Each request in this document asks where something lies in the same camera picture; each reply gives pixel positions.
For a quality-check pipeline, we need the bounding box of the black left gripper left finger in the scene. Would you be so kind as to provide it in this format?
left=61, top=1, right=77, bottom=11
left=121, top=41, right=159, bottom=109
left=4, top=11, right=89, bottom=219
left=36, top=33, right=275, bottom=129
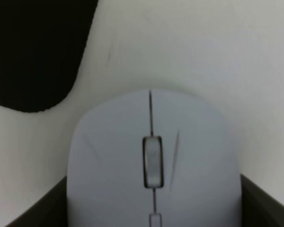
left=8, top=177, right=67, bottom=227

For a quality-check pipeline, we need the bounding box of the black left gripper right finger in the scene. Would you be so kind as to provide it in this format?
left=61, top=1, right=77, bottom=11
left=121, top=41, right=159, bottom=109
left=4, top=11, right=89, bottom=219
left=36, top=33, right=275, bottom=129
left=241, top=175, right=284, bottom=227

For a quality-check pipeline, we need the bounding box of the white wireless computer mouse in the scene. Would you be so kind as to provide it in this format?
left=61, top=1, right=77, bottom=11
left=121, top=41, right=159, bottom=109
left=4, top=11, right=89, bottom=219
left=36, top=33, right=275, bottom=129
left=67, top=89, right=241, bottom=227

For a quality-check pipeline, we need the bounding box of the black rectangular mouse pad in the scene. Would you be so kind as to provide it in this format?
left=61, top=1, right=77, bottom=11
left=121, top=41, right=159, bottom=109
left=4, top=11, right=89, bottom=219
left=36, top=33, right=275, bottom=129
left=0, top=0, right=98, bottom=113

